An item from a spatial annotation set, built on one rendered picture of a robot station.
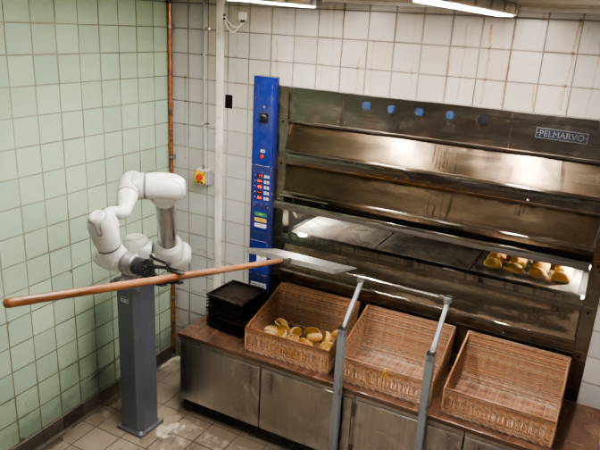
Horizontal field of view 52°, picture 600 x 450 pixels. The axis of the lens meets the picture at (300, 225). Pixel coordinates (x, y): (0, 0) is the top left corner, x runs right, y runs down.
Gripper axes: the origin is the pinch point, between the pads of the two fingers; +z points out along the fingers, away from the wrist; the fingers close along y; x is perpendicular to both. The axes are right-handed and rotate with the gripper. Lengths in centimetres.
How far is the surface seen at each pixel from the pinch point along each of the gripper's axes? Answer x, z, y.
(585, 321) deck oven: -154, 152, 4
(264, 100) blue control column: -130, -47, -87
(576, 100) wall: -127, 126, -105
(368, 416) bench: -117, 57, 77
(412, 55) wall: -124, 42, -119
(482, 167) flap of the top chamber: -137, 87, -67
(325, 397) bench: -116, 30, 75
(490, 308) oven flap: -155, 104, 9
